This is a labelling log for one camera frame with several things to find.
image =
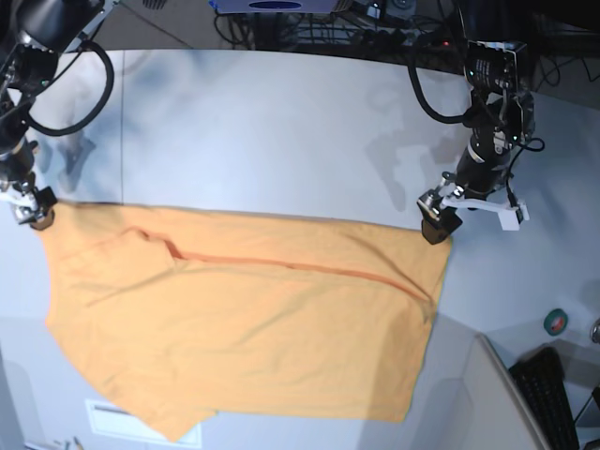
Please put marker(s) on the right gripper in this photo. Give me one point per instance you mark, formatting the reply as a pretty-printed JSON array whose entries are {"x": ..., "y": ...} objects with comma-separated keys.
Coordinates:
[{"x": 34, "y": 207}]

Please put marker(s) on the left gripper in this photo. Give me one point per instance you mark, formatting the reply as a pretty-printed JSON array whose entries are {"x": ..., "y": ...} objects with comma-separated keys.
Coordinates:
[{"x": 479, "y": 172}]

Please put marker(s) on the orange yellow t-shirt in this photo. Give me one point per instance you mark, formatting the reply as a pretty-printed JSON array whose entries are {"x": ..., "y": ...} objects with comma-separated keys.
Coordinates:
[{"x": 178, "y": 315}]

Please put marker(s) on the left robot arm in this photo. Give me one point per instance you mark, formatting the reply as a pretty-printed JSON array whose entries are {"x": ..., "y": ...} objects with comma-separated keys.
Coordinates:
[{"x": 491, "y": 44}]

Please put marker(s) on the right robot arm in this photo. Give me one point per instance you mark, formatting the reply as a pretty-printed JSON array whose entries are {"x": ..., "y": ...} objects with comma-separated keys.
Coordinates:
[{"x": 34, "y": 34}]

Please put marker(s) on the green tape roll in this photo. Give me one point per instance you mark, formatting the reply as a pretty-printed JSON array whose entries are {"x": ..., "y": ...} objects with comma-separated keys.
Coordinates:
[{"x": 556, "y": 322}]

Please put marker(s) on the black keyboard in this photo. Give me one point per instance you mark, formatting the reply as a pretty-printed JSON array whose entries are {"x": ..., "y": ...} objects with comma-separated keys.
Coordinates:
[{"x": 539, "y": 379}]

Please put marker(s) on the black power strip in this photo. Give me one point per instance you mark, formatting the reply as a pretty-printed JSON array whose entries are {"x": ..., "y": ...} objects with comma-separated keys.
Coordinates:
[{"x": 397, "y": 40}]

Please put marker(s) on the white paper label on table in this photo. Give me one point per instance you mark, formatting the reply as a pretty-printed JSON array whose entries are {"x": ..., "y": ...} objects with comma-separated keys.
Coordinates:
[{"x": 107, "y": 420}]

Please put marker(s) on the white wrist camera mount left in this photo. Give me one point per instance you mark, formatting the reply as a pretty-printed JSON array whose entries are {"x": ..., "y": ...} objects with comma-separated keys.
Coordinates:
[{"x": 509, "y": 216}]

